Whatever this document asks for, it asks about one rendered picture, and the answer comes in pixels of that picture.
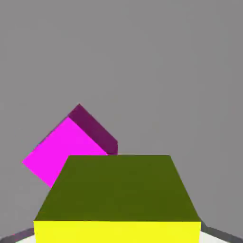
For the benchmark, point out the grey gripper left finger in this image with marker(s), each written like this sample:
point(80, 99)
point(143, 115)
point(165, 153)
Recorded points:
point(22, 237)

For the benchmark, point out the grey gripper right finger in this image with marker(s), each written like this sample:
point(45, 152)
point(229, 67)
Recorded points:
point(212, 236)

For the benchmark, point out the small yellow cube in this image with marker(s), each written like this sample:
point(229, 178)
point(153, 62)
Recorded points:
point(117, 189)

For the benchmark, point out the small magenta cube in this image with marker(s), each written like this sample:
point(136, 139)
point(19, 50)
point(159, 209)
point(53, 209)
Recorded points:
point(64, 148)

